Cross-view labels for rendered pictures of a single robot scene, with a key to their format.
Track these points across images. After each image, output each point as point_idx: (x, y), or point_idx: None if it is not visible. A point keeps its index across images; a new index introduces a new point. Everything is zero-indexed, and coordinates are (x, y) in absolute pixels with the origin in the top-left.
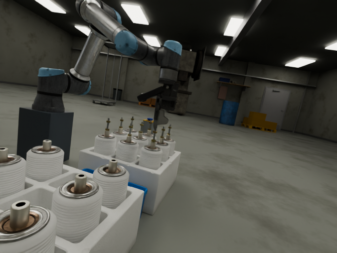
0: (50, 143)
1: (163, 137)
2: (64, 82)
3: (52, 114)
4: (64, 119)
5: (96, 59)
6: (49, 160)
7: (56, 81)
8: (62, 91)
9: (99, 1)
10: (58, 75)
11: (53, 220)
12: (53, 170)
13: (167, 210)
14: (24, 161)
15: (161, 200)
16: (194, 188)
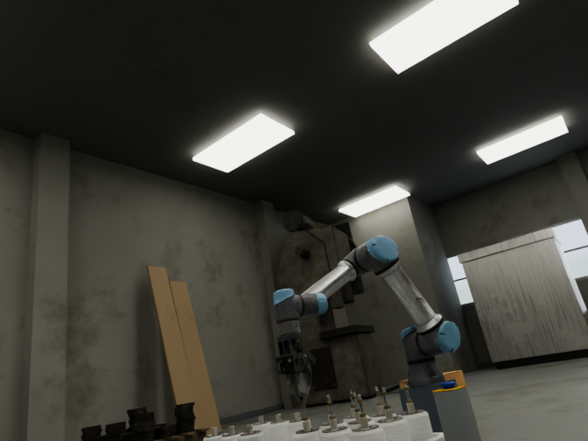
0: (295, 415)
1: (375, 425)
2: (412, 342)
3: (401, 390)
4: (423, 396)
5: (407, 299)
6: (287, 428)
7: (406, 345)
8: (421, 354)
9: (353, 251)
10: (405, 336)
11: (212, 437)
12: (290, 437)
13: None
14: (278, 423)
15: None
16: None
